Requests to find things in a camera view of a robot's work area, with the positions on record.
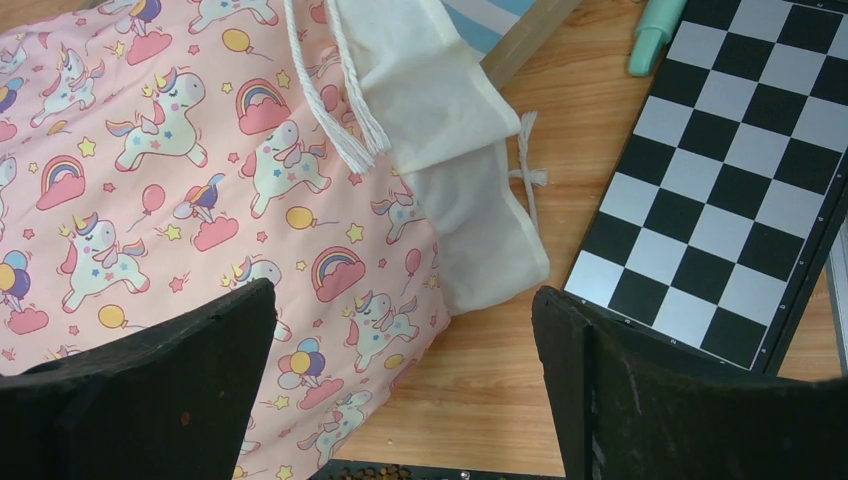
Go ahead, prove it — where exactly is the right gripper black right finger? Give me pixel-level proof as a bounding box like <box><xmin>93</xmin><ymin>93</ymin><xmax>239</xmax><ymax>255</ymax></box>
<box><xmin>532</xmin><ymin>286</ymin><xmax>847</xmax><ymax>479</ymax></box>

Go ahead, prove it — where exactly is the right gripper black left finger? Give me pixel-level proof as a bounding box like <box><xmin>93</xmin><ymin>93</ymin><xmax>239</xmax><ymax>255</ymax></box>
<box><xmin>1</xmin><ymin>279</ymin><xmax>277</xmax><ymax>479</ymax></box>

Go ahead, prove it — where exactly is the black and silver chessboard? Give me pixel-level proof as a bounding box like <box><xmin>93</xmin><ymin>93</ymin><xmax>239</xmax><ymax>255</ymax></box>
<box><xmin>564</xmin><ymin>1</ymin><xmax>847</xmax><ymax>374</ymax></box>

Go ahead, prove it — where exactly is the pink unicorn drawstring bag blanket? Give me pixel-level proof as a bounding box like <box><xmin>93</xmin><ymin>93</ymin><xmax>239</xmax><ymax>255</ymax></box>
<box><xmin>1</xmin><ymin>1</ymin><xmax>550</xmax><ymax>479</ymax></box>

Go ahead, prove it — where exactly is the mint green massager wand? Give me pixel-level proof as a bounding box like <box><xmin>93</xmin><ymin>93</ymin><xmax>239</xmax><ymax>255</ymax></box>
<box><xmin>627</xmin><ymin>0</ymin><xmax>687</xmax><ymax>77</ymax></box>

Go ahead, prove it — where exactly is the wooden striped pet bed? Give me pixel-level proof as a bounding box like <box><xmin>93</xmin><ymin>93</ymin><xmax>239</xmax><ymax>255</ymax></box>
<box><xmin>441</xmin><ymin>0</ymin><xmax>580</xmax><ymax>90</ymax></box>

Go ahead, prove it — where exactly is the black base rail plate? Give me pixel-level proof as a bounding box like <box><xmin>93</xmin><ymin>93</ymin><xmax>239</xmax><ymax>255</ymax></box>
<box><xmin>311</xmin><ymin>459</ymin><xmax>561</xmax><ymax>480</ymax></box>

